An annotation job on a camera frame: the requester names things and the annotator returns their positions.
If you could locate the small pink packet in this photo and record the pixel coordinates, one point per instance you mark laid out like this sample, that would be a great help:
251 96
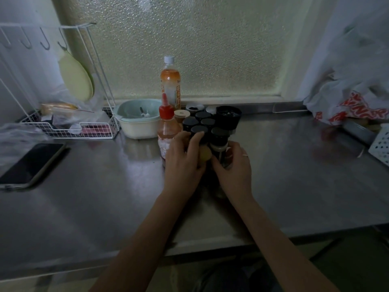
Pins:
91 129

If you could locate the small white utensil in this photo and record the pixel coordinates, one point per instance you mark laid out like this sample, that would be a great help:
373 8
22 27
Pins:
143 112

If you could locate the person's left forearm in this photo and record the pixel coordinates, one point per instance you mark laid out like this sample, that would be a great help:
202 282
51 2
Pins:
142 249

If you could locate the black top salt grinder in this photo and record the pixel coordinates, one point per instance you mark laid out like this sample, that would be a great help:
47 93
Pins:
228 115

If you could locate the yellow packet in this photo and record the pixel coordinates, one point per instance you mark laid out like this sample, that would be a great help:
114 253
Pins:
57 106

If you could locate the frosted glass window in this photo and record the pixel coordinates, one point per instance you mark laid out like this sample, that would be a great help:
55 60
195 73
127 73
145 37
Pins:
182 42

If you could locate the steel lid glass jar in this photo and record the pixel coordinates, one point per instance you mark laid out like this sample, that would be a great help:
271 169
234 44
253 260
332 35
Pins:
211 110

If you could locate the large clear plastic bag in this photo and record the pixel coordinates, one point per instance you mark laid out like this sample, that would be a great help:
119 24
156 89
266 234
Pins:
15 139

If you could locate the small yellow cap bottle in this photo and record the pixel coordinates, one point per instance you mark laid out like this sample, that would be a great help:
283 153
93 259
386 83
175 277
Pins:
205 153

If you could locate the white perforated basket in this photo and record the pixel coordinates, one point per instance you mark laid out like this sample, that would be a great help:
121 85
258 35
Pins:
381 145

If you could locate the orange drink bottle white cap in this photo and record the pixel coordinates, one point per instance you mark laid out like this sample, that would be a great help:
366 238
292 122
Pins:
170 82

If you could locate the teal and white bowl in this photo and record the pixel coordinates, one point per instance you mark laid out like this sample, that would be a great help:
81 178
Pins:
130 110

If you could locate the grey metal container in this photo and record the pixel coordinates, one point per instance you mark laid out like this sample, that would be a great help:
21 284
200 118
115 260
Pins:
358 132

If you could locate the person's right forearm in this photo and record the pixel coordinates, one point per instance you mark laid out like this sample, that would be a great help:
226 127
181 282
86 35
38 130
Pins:
282 246

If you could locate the white plastic bag red print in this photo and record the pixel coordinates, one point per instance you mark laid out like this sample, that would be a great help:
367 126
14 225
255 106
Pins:
334 100

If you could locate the pale yellow round plate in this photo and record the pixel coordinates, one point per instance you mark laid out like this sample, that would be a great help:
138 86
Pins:
76 77

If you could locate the grey lid glass shaker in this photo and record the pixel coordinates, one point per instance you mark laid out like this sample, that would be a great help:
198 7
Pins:
194 107

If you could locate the red cap sauce bottle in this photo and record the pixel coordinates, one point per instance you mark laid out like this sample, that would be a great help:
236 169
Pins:
167 130

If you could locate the person's left hand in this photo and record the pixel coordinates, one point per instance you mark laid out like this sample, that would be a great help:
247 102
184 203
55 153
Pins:
182 168

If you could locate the person's right hand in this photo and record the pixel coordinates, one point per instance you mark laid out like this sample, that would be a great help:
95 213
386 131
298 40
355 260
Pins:
237 176

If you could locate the black smartphone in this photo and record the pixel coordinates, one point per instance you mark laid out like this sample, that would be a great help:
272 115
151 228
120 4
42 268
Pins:
30 164

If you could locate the beige lid white shaker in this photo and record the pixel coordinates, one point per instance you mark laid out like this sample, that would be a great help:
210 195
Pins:
181 114

